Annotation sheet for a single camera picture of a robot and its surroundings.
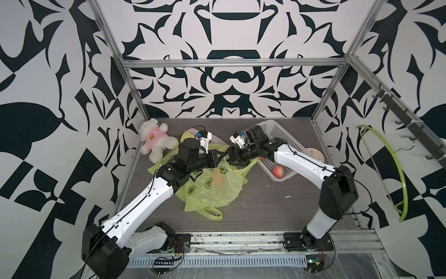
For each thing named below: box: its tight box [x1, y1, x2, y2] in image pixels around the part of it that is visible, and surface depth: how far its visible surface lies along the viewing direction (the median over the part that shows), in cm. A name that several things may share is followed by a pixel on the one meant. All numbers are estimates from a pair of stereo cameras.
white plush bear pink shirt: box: [138, 118, 179, 164], surface depth 102 cm
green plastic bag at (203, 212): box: [195, 206, 223, 221], surface depth 81 cm
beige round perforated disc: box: [301, 147, 325, 163], surface depth 102 cm
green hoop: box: [355, 125, 409, 223], surface depth 62 cm
